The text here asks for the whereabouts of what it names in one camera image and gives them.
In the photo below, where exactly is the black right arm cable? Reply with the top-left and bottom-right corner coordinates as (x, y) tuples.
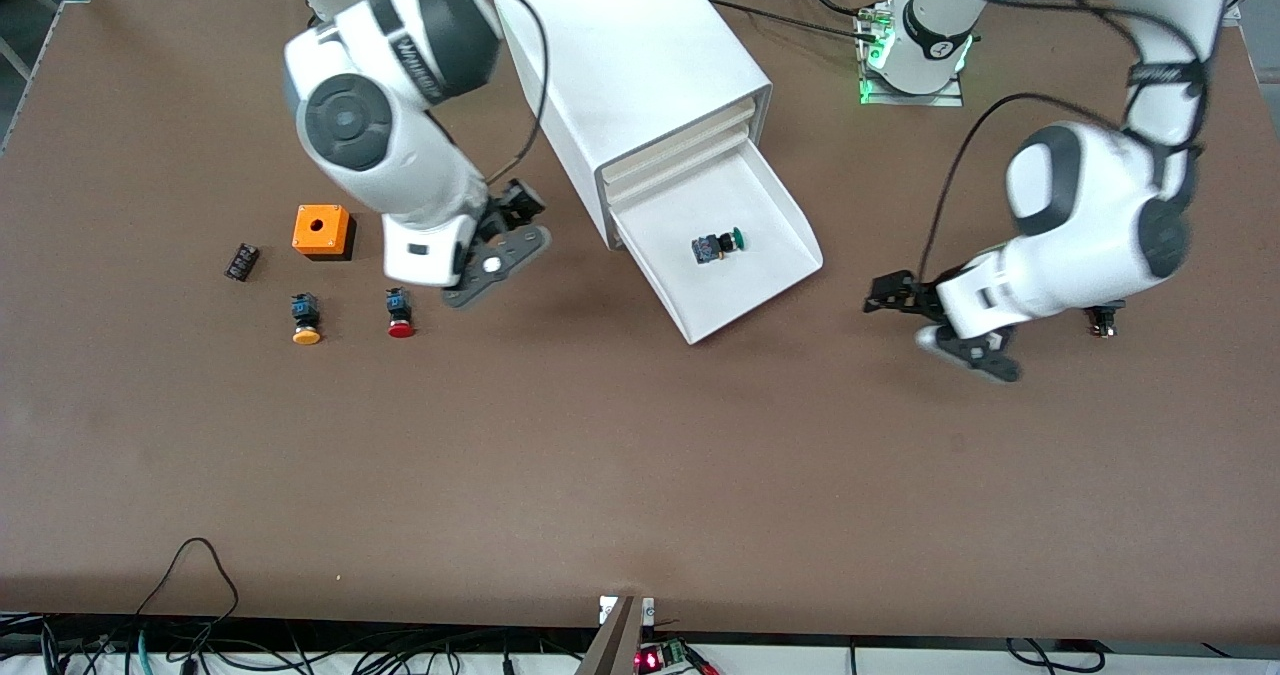
(368, 0), (551, 194)

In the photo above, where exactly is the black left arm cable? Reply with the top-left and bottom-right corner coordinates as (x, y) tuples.
(918, 0), (1206, 288)

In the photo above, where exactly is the white drawer cabinet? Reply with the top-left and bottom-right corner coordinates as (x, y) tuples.
(491, 0), (773, 252)

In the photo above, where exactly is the white plastic drawer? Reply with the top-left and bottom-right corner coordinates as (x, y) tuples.
(602, 122), (751, 206)
(597, 97), (755, 185)
(609, 139), (825, 347)

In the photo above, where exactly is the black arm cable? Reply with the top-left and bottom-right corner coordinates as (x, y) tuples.
(368, 0), (551, 194)
(918, 0), (1206, 288)

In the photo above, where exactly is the circuit board with red light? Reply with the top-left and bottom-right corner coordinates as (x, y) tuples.
(634, 639), (717, 675)

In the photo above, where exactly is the orange box with hole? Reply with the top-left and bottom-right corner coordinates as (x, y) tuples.
(292, 204), (358, 262)

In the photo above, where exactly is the aluminium profile bar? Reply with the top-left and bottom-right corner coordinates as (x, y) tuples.
(574, 596), (642, 675)

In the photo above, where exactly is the looped black cable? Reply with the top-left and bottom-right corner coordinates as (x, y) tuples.
(134, 537), (242, 648)

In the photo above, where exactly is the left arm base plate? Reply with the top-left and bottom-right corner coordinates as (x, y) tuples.
(857, 3), (967, 109)

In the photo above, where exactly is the green push button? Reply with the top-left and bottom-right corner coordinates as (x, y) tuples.
(691, 226), (749, 265)

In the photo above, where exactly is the thin black cable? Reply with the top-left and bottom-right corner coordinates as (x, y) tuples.
(704, 0), (883, 46)

